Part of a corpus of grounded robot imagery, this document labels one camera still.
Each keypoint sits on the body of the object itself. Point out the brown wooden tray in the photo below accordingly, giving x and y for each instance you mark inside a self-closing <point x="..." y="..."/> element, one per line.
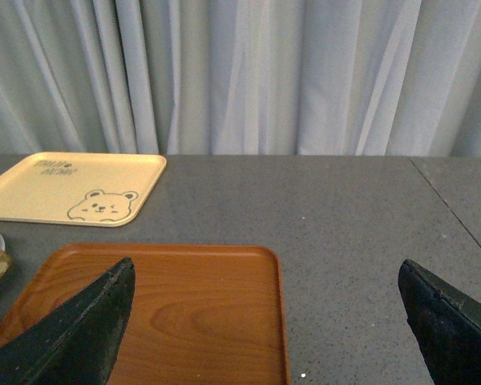
<point x="201" y="314"/>

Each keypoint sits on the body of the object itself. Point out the grey curtain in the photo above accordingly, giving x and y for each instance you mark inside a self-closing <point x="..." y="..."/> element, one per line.
<point x="343" y="78"/>

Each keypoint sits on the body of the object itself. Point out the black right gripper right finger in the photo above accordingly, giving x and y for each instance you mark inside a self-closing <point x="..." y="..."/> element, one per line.
<point x="446" y="324"/>

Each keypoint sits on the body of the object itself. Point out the yellow bear tray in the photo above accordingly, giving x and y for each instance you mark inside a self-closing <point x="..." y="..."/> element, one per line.
<point x="83" y="189"/>

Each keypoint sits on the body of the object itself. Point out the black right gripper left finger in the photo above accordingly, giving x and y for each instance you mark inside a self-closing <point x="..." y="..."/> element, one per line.
<point x="78" y="342"/>

